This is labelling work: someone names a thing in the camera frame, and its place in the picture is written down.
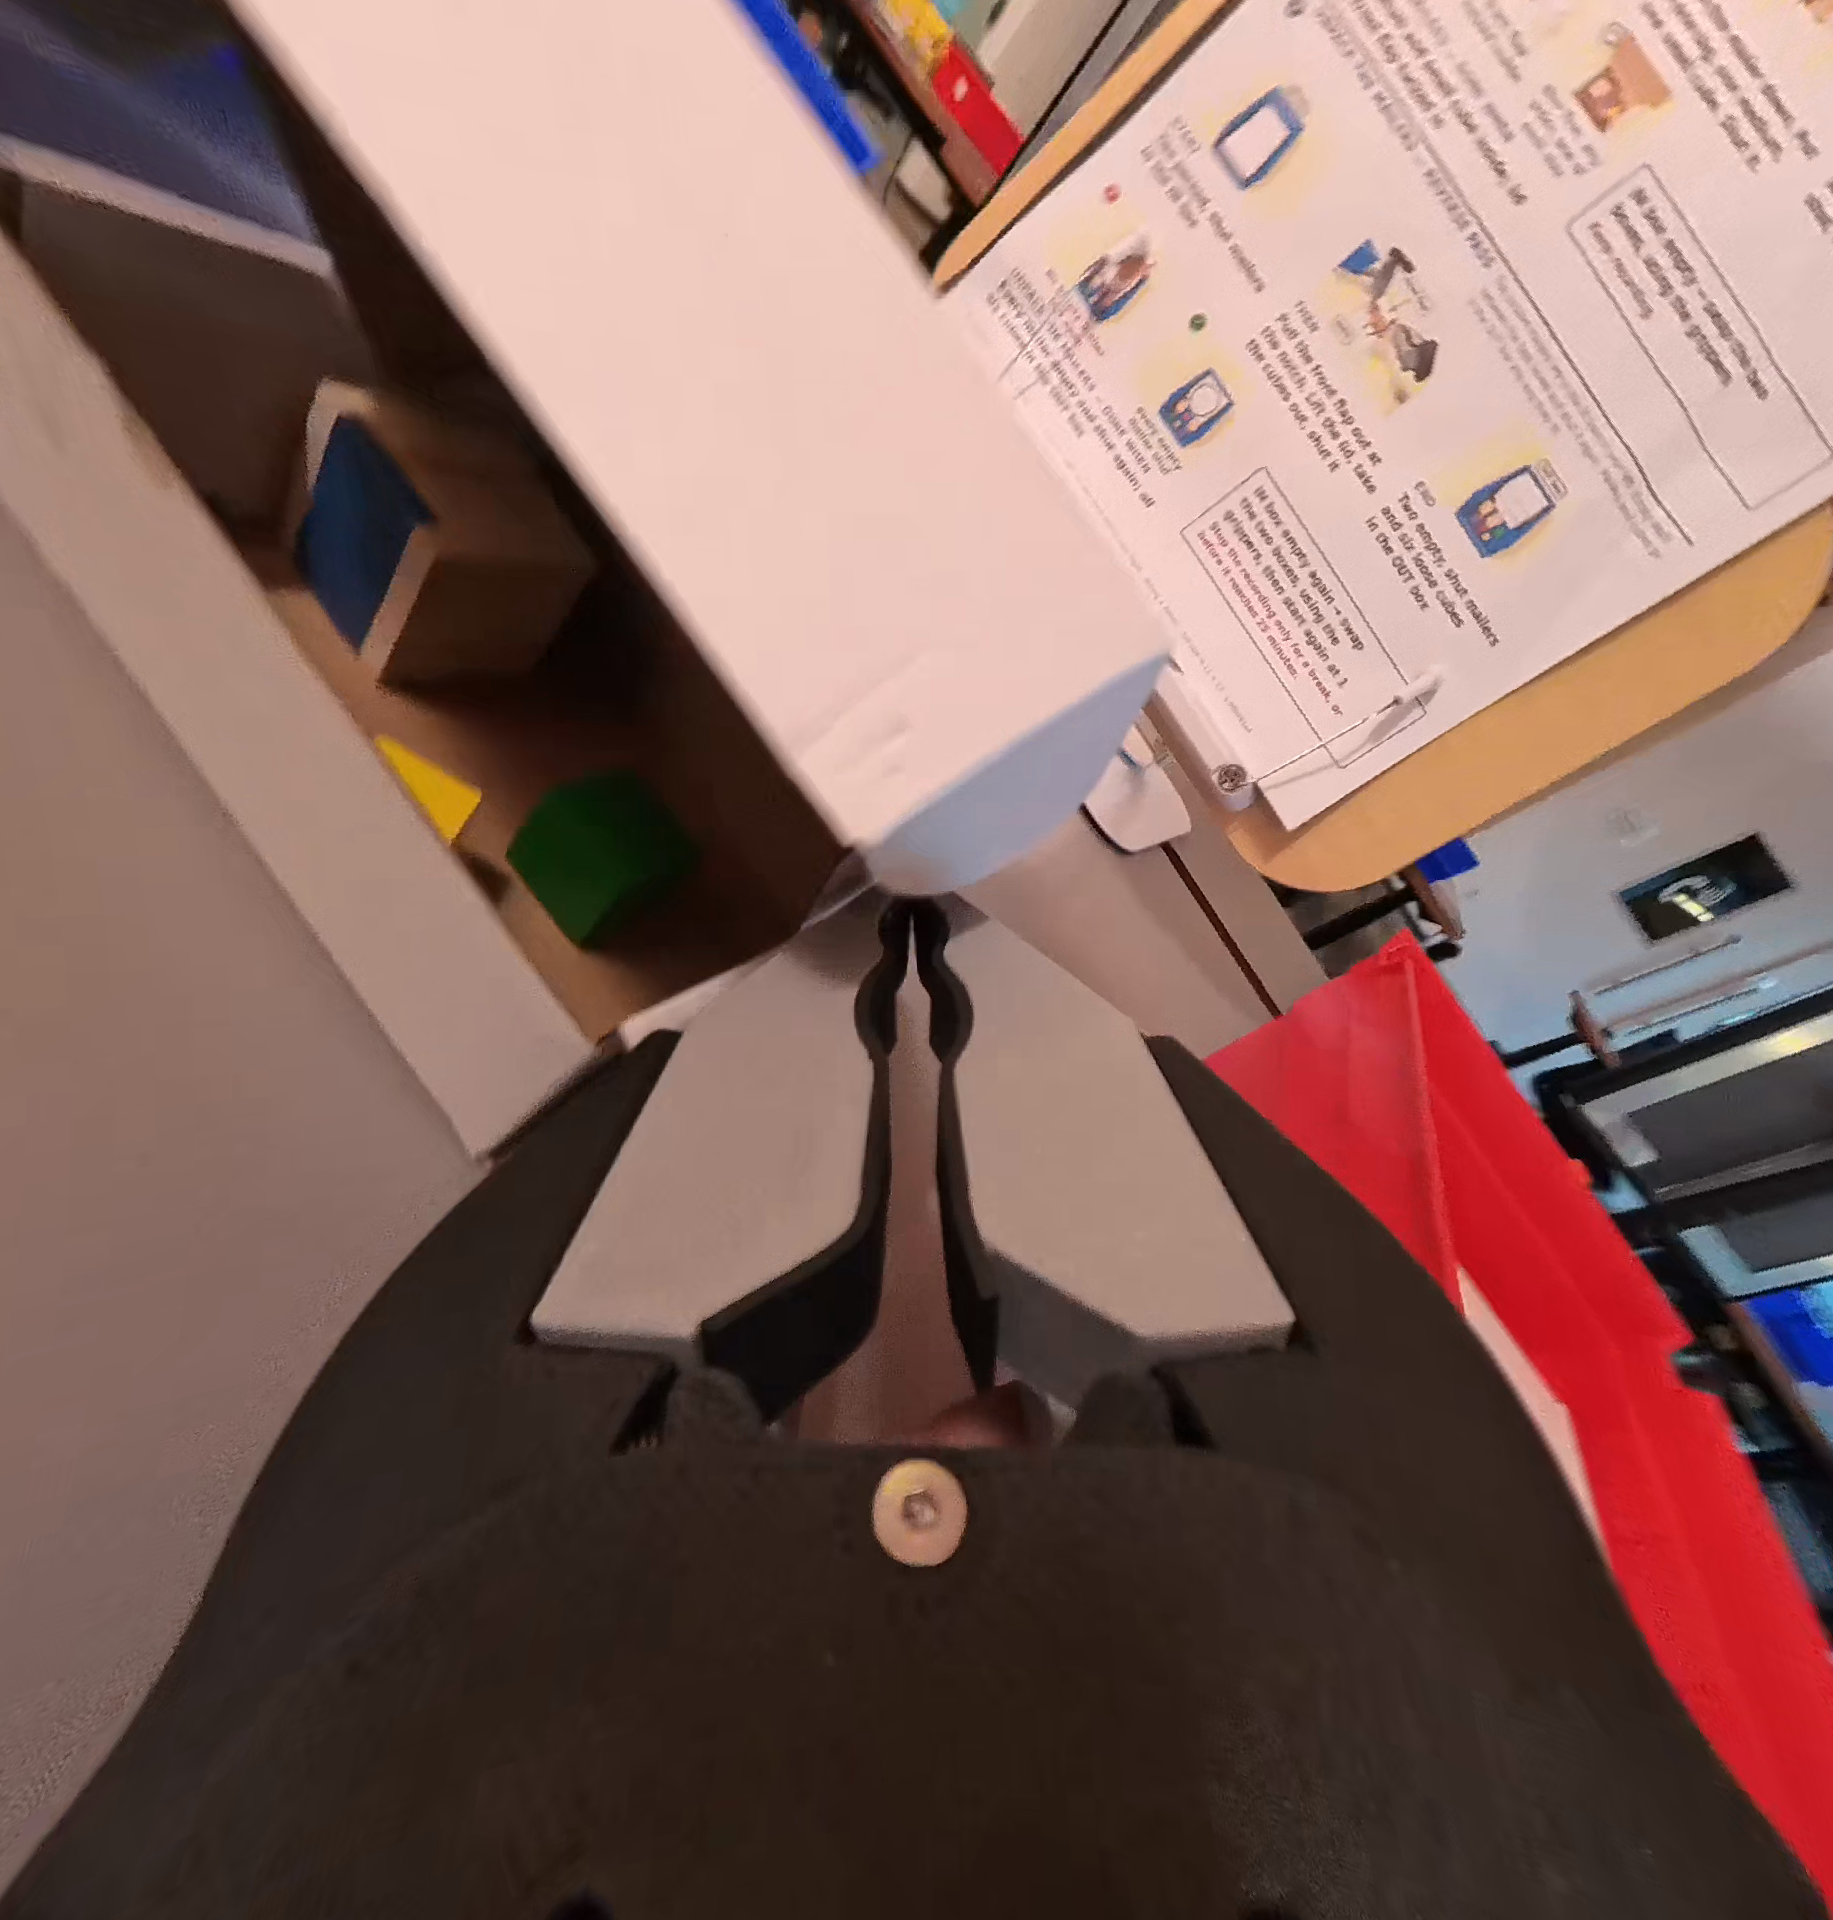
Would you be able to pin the small red bin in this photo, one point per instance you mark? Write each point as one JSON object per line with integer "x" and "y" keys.
{"x": 977, "y": 99}

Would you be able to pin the framed monitor on stand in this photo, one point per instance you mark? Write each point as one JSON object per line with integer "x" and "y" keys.
{"x": 1755, "y": 1140}

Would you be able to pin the yellow wooden cube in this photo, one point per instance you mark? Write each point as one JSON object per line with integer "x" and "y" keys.
{"x": 433, "y": 782}

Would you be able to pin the instruction sheet on stand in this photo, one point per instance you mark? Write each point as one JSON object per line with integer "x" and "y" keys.
{"x": 1605, "y": 720}

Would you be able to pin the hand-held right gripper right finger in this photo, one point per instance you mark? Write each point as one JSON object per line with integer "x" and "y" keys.
{"x": 1111, "y": 1184}

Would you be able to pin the red plastic bin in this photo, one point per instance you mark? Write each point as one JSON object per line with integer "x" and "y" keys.
{"x": 1576, "y": 1351}

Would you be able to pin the large wooden cube blue face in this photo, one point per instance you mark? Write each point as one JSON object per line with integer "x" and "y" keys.
{"x": 467, "y": 584}

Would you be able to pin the small blue bin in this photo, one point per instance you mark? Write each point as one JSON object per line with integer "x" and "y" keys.
{"x": 1448, "y": 863}

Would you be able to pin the dark wall sign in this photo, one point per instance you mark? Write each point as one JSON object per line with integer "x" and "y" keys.
{"x": 1703, "y": 885}

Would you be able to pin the green wooden cube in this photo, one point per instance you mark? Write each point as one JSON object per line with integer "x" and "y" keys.
{"x": 600, "y": 855}

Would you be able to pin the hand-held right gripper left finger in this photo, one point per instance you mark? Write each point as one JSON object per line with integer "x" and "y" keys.
{"x": 736, "y": 1184}

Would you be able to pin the printed instruction sheet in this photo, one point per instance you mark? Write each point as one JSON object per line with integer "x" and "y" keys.
{"x": 1455, "y": 195}

